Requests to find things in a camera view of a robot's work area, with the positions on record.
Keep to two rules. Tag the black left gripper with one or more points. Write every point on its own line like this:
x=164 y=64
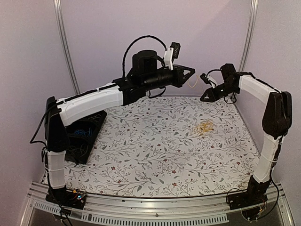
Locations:
x=179 y=79

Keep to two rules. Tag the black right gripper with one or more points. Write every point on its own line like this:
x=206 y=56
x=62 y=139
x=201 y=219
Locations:
x=213 y=95

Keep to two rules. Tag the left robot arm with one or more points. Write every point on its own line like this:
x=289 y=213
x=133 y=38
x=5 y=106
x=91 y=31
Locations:
x=148 y=72

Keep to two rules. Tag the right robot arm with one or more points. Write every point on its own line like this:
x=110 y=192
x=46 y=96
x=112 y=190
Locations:
x=276 y=122

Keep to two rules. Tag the floral patterned table mat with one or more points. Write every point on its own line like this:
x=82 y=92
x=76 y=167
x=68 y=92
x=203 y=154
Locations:
x=167 y=147

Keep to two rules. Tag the black three-compartment bin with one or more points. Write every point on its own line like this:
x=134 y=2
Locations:
x=82 y=135

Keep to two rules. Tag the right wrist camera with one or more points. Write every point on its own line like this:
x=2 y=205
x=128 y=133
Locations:
x=207 y=79

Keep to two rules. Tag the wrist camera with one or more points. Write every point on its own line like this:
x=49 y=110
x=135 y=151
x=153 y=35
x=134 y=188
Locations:
x=207 y=79
x=171 y=54

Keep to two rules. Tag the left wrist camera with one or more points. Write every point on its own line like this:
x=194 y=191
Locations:
x=171 y=54

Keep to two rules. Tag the right aluminium corner post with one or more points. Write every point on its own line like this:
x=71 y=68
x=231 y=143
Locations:
x=249 y=34

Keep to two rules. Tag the aluminium corner post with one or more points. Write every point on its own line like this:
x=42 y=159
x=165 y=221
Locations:
x=65 y=46
x=249 y=34

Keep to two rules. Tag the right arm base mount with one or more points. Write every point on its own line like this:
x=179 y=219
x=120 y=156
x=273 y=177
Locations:
x=247 y=200

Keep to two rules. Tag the left aluminium corner post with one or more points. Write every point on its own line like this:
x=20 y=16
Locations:
x=65 y=46

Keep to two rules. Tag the aluminium front rail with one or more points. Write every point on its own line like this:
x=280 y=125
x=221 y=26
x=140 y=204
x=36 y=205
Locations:
x=105 y=210

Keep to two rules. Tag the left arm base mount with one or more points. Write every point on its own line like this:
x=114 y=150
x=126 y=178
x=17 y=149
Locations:
x=67 y=198

